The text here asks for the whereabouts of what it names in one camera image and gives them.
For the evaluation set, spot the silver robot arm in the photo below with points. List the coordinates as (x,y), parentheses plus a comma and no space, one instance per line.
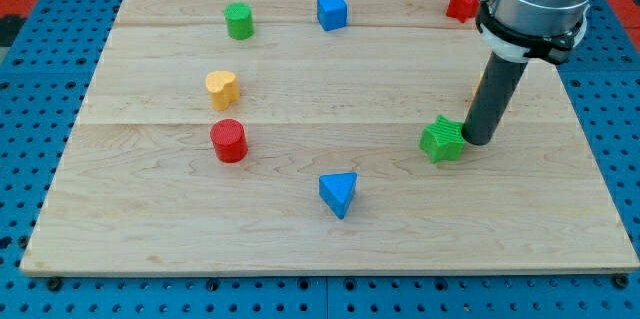
(520,30)

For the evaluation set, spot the yellow heart block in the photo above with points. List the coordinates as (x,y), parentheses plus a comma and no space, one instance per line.
(223,89)

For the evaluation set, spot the blue triangle block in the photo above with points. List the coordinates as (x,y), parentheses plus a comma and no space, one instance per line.
(337,190)

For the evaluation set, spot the red cylinder block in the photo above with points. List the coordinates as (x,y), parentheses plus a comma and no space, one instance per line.
(229,140)

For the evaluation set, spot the wooden board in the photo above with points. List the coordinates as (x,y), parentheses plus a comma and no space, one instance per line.
(139,191)

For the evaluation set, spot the green star block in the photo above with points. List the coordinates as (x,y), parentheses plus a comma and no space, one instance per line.
(442,140)

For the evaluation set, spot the blue cube block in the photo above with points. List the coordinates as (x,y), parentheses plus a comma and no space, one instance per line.
(332,14)

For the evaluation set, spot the green cylinder block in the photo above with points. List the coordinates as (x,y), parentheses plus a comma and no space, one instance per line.
(239,20)

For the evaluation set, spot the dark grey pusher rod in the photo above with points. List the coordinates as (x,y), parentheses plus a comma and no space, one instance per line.
(494,92)

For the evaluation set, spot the red star block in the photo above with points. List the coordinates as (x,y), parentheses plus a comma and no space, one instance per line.
(462,10)

